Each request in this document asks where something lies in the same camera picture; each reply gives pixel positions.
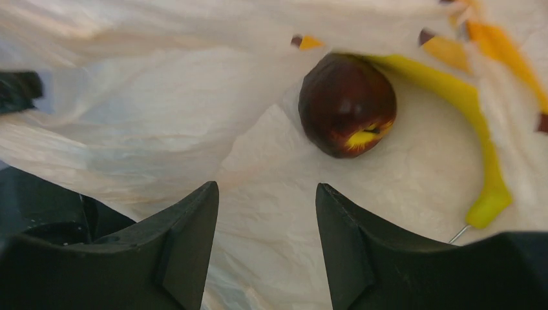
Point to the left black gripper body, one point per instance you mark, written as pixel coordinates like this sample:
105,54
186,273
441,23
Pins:
19,90

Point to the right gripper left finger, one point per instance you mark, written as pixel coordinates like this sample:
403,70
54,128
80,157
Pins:
160,262

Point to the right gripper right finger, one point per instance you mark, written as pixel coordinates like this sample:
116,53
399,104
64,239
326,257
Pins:
372,263

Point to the orange plastic bag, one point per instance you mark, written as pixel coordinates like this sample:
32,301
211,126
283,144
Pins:
150,99

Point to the dark red fake apple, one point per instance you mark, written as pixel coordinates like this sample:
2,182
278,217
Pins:
346,106

